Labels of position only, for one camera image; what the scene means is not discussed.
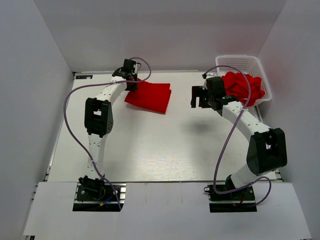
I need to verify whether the red t shirt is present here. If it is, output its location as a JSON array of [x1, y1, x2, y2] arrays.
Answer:
[[124, 79, 172, 114]]

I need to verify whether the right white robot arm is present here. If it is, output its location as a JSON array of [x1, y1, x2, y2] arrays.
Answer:
[[190, 77, 288, 200]]

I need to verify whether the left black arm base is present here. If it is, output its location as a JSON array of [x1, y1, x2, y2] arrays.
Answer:
[[72, 184, 126, 213]]

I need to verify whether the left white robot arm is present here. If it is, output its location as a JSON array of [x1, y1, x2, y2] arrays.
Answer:
[[84, 58, 141, 183]]

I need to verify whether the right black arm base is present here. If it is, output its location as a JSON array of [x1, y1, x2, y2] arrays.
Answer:
[[203, 184, 257, 213]]

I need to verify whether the red t shirts pile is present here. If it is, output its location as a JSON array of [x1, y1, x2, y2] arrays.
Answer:
[[222, 71, 265, 107]]

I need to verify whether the white plastic basket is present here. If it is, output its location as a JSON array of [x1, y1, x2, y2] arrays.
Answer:
[[215, 55, 272, 106]]

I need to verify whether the black table label sticker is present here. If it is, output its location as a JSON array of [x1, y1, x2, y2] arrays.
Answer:
[[75, 74, 93, 80]]

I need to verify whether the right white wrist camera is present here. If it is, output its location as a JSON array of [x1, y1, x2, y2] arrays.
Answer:
[[201, 72, 218, 89]]

